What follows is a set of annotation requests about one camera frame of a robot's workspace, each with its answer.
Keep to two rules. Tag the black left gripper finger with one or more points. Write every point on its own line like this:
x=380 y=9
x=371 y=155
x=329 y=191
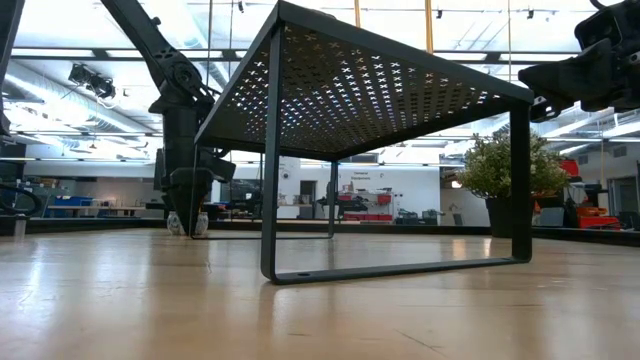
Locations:
x=199 y=205
x=181 y=210

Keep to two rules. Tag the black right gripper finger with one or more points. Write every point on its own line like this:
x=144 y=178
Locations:
x=575 y=75
x=545 y=111

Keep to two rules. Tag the gold metal candlestick holder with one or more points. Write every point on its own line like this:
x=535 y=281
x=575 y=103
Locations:
x=429 y=25
x=357 y=12

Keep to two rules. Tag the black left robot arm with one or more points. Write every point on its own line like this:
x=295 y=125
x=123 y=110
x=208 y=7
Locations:
x=165 y=55

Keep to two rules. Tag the green potted artificial plant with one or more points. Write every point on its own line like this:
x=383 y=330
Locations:
x=480 y=170

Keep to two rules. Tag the black perforated metal shelf riser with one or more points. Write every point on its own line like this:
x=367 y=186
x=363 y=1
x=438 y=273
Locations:
x=272 y=150

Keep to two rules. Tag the blue storage crate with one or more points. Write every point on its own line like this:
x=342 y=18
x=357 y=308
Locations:
x=72 y=201

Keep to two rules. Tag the red tool cart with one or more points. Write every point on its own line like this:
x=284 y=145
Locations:
x=597 y=222

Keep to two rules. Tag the small grey metal cylinder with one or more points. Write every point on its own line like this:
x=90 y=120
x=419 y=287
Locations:
x=20 y=227

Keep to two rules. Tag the shelf with red bins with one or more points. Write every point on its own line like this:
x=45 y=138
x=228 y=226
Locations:
x=382 y=198

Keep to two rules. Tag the black wall screen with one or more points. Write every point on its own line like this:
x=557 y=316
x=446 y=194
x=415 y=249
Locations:
x=158 y=170

